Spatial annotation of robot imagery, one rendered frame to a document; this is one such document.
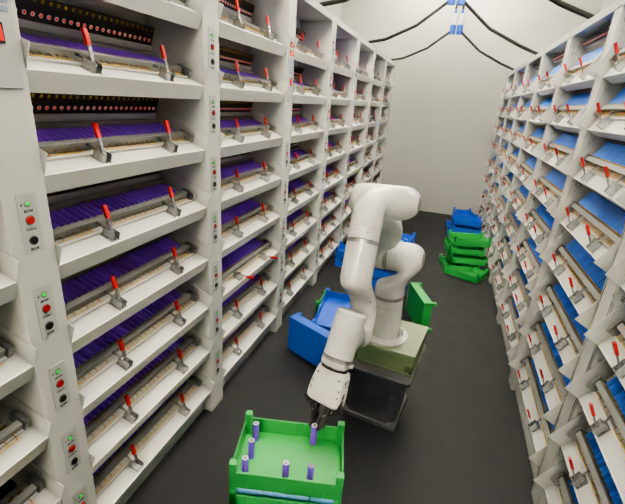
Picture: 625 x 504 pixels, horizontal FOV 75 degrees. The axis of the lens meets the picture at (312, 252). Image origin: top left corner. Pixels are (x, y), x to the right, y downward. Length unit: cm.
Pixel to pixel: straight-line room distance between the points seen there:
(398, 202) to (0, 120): 94
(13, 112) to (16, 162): 9
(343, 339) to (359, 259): 22
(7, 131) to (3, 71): 10
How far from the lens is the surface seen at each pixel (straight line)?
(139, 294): 132
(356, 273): 110
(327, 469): 130
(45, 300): 106
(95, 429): 146
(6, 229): 98
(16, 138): 97
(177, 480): 172
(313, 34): 280
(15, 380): 109
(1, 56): 96
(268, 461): 131
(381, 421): 191
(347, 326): 110
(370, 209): 112
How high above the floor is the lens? 130
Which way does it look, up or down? 21 degrees down
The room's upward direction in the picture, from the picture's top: 4 degrees clockwise
